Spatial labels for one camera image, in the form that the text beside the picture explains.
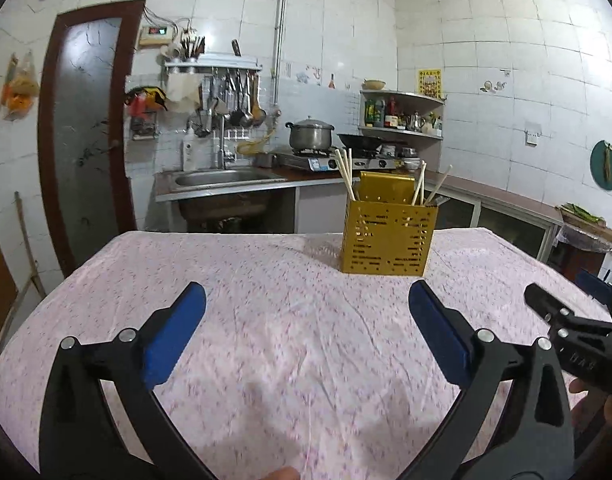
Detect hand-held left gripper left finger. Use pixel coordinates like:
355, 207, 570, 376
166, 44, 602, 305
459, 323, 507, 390
40, 281, 207, 480

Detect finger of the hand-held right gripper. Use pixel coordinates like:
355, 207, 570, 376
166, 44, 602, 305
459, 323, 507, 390
523, 282, 612, 342
575, 269, 612, 321

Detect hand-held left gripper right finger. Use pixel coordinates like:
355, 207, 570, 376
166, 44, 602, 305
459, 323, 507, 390
408, 280, 574, 480

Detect yellow slotted utensil holder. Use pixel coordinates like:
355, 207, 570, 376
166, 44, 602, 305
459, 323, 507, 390
341, 171, 439, 278

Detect bunch of wooden chopsticks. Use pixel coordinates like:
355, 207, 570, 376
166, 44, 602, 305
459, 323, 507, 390
334, 148, 453, 207

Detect row of hanging kitchen utensils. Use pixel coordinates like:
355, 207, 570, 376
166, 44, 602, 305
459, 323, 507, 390
188, 71, 267, 138

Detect plastic-covered side table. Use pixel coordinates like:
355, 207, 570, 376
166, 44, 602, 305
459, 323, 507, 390
548, 222, 612, 286

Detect wooden cutting board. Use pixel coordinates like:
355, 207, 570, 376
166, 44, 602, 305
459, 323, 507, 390
556, 207, 612, 251

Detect green vegetables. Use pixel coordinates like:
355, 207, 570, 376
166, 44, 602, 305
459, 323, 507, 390
558, 203, 607, 223

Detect kitchen counter cabinet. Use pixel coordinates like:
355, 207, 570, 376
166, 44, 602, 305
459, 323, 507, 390
153, 162, 564, 261

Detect round green cutting board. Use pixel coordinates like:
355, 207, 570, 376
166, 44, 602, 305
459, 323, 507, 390
589, 140, 612, 192

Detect pink floral tablecloth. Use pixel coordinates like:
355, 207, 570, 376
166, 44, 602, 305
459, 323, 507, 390
0, 227, 612, 480

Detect steel sink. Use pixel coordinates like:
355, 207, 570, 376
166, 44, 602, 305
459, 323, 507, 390
168, 169, 287, 193

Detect wooden stick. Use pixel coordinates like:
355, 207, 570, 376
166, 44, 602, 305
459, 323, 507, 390
14, 191, 46, 301

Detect white soap dispenser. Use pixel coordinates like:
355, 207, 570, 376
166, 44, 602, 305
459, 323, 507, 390
182, 127, 197, 172

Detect metal faucet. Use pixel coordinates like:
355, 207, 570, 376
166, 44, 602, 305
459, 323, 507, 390
213, 100, 235, 170

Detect black wok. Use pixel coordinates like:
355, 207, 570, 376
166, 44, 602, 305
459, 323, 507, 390
337, 132, 387, 153

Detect brown door with frosted glass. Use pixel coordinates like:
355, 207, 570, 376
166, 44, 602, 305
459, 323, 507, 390
37, 0, 147, 278

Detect steel gas stove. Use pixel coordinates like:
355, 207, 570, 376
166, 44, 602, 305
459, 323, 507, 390
278, 149, 407, 172

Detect row of condiment bottles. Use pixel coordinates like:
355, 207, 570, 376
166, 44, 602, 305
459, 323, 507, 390
364, 95, 443, 133

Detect red and yellow cloth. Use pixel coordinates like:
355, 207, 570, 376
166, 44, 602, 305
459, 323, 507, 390
124, 86, 167, 116

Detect steel pot with lid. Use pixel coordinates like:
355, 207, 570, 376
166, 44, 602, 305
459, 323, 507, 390
286, 116, 335, 151

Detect white hanging cloth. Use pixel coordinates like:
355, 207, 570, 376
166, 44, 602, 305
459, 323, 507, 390
166, 74, 201, 112

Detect metal cutlery cup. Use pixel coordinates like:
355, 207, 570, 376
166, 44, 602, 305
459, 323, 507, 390
181, 35, 207, 61

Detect orange plastic bag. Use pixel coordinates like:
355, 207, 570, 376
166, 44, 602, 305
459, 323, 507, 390
0, 51, 40, 122

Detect beige electrical control box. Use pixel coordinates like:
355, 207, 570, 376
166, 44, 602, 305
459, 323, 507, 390
138, 24, 173, 48

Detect yellow hose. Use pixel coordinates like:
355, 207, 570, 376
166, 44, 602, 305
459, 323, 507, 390
236, 110, 281, 157

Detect corner wall shelf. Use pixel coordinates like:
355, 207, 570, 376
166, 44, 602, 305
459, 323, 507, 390
359, 89, 445, 141

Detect wire wall basket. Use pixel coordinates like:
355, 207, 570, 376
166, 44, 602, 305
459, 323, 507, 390
130, 115, 161, 141

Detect yellow wall poster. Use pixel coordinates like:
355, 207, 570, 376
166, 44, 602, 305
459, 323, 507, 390
418, 69, 443, 98

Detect metal wall rack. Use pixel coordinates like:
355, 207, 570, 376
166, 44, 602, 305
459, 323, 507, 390
163, 55, 263, 75

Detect grey wall pipe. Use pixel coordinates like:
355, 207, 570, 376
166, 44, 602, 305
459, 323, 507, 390
272, 0, 293, 103

